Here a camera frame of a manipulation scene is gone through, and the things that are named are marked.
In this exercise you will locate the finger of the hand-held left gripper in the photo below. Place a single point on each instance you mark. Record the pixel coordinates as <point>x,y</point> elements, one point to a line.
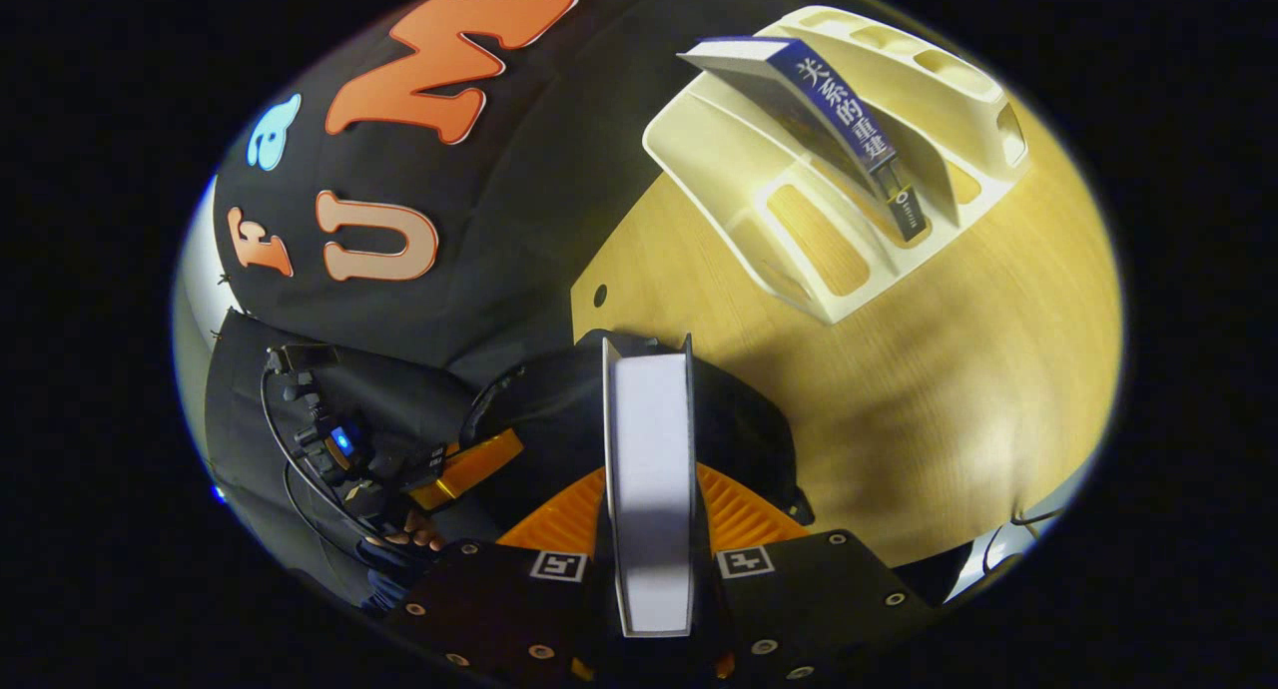
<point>479,464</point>

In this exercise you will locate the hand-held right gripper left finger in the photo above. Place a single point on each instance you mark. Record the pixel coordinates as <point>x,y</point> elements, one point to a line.
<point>499,609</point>

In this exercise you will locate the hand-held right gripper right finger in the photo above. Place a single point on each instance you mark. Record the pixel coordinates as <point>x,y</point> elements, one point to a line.
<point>809,599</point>

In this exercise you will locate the black schoolbag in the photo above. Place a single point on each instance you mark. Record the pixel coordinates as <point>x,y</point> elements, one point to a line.
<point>559,409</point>

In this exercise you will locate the grey portrait cover book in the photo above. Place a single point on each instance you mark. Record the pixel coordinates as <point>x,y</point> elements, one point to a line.
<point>649,469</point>

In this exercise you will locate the white plastic bookshelf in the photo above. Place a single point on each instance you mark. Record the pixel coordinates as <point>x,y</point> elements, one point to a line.
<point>729,160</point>

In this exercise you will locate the blue book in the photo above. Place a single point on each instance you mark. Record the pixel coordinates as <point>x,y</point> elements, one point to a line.
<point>849,120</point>

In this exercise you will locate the black backdrop cloth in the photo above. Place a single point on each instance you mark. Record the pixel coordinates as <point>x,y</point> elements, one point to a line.
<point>519,190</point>

